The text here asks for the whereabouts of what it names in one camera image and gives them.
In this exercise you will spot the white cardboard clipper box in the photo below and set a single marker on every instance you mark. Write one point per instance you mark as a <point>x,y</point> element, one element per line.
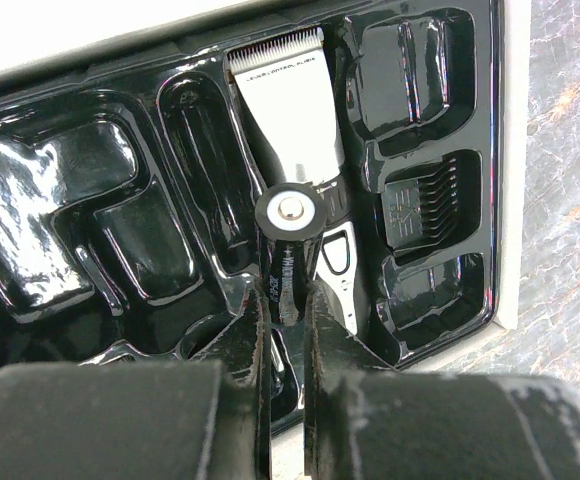
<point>46,37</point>

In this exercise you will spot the black plastic tray insert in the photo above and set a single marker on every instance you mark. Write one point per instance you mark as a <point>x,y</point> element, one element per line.
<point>128,186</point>

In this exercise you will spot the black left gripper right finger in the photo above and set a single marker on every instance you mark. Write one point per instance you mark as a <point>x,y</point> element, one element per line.
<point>366,420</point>

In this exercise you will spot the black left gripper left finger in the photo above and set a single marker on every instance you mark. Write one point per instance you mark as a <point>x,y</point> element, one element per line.
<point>207,417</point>

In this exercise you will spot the silver black hair clipper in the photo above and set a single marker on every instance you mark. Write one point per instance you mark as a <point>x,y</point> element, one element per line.
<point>289,113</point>

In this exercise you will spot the small black cylindrical battery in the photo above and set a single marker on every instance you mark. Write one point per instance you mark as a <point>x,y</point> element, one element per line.
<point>291,221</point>

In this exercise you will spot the black guard comb in tray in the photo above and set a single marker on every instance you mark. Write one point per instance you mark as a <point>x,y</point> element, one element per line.
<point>420,211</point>

